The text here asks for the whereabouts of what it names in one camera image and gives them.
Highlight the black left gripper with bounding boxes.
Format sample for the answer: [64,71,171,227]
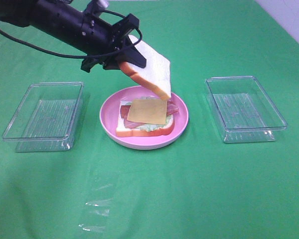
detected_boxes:
[79,14,147,73]

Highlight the yellow cheese slice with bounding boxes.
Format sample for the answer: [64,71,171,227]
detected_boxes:
[127,98,167,124]

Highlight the bacon strip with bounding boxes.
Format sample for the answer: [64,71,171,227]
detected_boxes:
[119,101,178,119]
[123,119,145,129]

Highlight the white bread slice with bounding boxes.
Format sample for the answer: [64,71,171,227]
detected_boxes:
[116,113,175,137]

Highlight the green lettuce leaf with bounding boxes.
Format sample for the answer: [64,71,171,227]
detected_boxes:
[128,98,174,131]

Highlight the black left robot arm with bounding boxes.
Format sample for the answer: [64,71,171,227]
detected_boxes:
[0,0,147,72]

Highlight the pink round plate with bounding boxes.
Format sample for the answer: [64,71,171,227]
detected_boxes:
[99,86,189,150]

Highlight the clear plastic left tray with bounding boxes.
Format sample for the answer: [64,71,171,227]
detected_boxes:
[2,82,84,153]

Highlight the clear plastic tray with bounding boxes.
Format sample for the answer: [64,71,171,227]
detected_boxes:
[205,76,288,143]
[2,82,84,153]

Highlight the clear plastic wrap sheet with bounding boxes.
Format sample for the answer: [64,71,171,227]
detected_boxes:
[78,171,118,239]

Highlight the clear plastic right tray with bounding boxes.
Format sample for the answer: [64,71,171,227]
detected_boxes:
[205,76,288,143]

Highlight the green tablecloth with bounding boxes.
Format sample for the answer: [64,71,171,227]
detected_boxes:
[0,0,299,239]

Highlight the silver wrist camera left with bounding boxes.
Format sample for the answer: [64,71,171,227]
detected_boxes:
[84,0,109,14]

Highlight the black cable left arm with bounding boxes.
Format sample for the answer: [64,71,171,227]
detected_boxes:
[0,9,143,60]

